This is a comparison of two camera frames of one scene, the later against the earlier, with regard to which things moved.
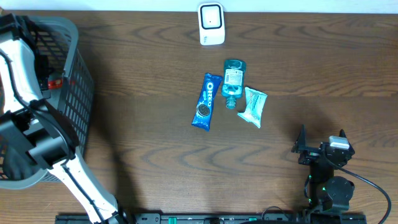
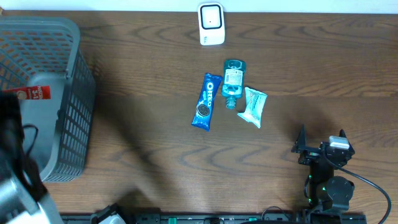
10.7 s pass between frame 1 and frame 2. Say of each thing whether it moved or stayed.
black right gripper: stayed
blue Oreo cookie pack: stayed
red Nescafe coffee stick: moved
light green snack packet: stayed
